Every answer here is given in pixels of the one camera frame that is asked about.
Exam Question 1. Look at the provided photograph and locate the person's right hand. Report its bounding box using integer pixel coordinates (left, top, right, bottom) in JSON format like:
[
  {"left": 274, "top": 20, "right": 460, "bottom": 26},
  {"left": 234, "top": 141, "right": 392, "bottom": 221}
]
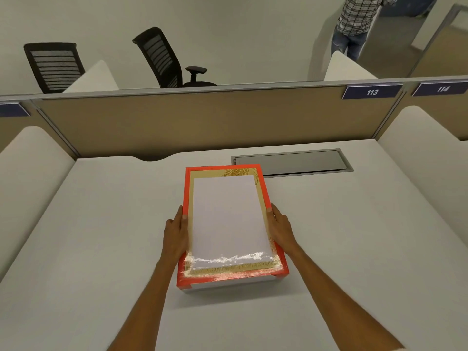
[{"left": 266, "top": 203, "right": 299, "bottom": 256}]

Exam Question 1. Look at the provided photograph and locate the person's left hand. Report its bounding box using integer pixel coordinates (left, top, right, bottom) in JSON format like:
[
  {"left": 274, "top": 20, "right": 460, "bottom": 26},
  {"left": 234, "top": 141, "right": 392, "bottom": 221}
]
[{"left": 162, "top": 205, "right": 191, "bottom": 266}]

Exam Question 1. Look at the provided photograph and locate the orange paper ream package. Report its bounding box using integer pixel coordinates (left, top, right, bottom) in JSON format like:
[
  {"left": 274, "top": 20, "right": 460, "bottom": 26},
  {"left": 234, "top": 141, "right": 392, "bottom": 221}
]
[{"left": 177, "top": 164, "right": 290, "bottom": 291}]

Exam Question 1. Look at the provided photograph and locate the person's right forearm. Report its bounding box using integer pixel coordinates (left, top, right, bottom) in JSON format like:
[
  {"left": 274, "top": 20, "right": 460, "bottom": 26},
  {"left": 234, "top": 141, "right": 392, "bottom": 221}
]
[{"left": 284, "top": 244, "right": 405, "bottom": 351}]

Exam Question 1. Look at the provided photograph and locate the person's left forearm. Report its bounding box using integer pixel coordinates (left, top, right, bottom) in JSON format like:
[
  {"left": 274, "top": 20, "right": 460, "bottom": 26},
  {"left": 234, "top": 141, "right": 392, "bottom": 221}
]
[{"left": 106, "top": 254, "right": 183, "bottom": 351}]

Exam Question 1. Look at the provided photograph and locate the white paper stack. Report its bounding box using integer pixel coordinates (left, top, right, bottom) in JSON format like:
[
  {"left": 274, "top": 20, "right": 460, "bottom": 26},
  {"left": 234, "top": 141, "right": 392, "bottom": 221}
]
[{"left": 190, "top": 175, "right": 279, "bottom": 271}]

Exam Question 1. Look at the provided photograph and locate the beige desk partition panel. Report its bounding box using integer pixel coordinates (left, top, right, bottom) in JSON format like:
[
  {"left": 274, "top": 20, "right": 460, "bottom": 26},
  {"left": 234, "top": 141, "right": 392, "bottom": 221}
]
[
  {"left": 31, "top": 81, "right": 407, "bottom": 160},
  {"left": 395, "top": 75, "right": 468, "bottom": 141},
  {"left": 0, "top": 100, "right": 79, "bottom": 160}
]

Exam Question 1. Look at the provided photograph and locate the white rounded side divider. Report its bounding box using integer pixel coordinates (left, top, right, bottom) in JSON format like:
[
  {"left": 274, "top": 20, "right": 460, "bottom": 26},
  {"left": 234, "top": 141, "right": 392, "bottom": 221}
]
[
  {"left": 62, "top": 60, "right": 120, "bottom": 93},
  {"left": 377, "top": 106, "right": 468, "bottom": 250},
  {"left": 323, "top": 51, "right": 378, "bottom": 82},
  {"left": 0, "top": 126, "right": 76, "bottom": 283}
]

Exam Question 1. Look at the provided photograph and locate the blue number sign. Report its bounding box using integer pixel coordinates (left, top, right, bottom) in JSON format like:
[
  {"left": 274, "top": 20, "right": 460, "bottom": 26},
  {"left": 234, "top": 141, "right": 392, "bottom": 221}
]
[
  {"left": 342, "top": 83, "right": 403, "bottom": 100},
  {"left": 412, "top": 80, "right": 468, "bottom": 97},
  {"left": 0, "top": 102, "right": 31, "bottom": 117}
]

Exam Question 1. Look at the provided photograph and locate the black mesh chair with armrest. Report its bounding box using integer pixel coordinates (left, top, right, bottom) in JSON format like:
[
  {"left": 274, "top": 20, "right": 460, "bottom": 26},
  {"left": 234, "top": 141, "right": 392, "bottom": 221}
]
[{"left": 132, "top": 27, "right": 218, "bottom": 88}]

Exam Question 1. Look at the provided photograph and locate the black mesh office chair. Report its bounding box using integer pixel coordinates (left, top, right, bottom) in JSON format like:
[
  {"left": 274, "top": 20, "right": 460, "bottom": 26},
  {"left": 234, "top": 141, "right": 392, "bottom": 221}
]
[{"left": 24, "top": 42, "right": 87, "bottom": 94}]

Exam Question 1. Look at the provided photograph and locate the grey desk cable hatch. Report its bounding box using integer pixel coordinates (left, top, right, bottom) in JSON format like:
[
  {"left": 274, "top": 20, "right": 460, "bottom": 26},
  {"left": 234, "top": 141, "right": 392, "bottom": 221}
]
[{"left": 231, "top": 148, "right": 354, "bottom": 178}]

